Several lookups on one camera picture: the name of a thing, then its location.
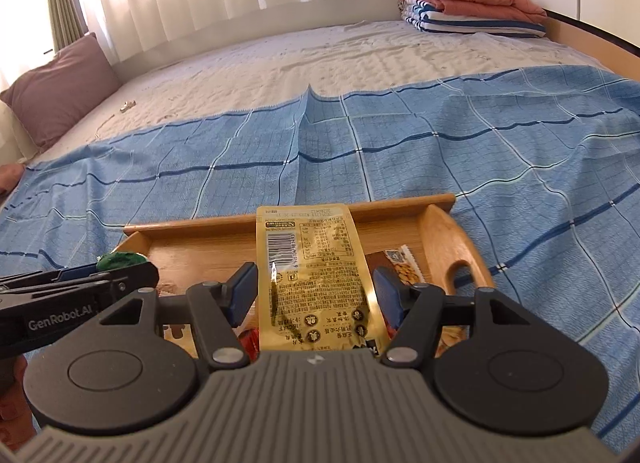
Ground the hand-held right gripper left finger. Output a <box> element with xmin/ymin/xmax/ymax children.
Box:
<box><xmin>99</xmin><ymin>262</ymin><xmax>259</xmax><ymax>370</ymax></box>

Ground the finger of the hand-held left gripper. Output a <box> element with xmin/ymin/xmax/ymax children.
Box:
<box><xmin>0</xmin><ymin>265</ymin><xmax>102</xmax><ymax>294</ymax></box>
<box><xmin>96</xmin><ymin>262</ymin><xmax>161</xmax><ymax>294</ymax></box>

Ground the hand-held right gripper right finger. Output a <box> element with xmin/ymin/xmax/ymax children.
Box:
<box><xmin>373</xmin><ymin>265</ymin><xmax>542</xmax><ymax>370</ymax></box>

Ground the green snack packet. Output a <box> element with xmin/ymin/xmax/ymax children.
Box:
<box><xmin>97</xmin><ymin>251</ymin><xmax>149</xmax><ymax>272</ymax></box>

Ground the shiny red snack packet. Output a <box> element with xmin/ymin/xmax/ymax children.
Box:
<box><xmin>238</xmin><ymin>330</ymin><xmax>262</xmax><ymax>362</ymax></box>

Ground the wooden tray with handles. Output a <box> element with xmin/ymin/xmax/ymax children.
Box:
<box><xmin>112</xmin><ymin>194</ymin><xmax>496</xmax><ymax>360</ymax></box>

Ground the gold snack packet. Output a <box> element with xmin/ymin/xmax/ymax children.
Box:
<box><xmin>255</xmin><ymin>203</ymin><xmax>391</xmax><ymax>360</ymax></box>

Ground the person's left hand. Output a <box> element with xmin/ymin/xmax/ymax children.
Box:
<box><xmin>0</xmin><ymin>357</ymin><xmax>39</xmax><ymax>444</ymax></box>

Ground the dusty pink cloth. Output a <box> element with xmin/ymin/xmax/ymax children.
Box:
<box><xmin>0</xmin><ymin>164</ymin><xmax>27</xmax><ymax>194</ymax></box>

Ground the blue plaid bed sheet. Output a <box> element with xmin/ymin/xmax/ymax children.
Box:
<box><xmin>0</xmin><ymin>65</ymin><xmax>640</xmax><ymax>444</ymax></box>

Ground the purple pillow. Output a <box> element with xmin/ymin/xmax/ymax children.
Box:
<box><xmin>0</xmin><ymin>32</ymin><xmax>121</xmax><ymax>152</ymax></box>

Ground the white quilted mattress cover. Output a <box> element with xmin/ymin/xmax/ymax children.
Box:
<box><xmin>24</xmin><ymin>20</ymin><xmax>592</xmax><ymax>164</ymax></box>

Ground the folded blue striped cloth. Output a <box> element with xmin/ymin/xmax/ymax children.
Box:
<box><xmin>399</xmin><ymin>0</ymin><xmax>548</xmax><ymax>38</ymax></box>

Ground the wooden bed frame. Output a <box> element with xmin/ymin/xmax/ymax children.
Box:
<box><xmin>542</xmin><ymin>7</ymin><xmax>640</xmax><ymax>80</ymax></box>

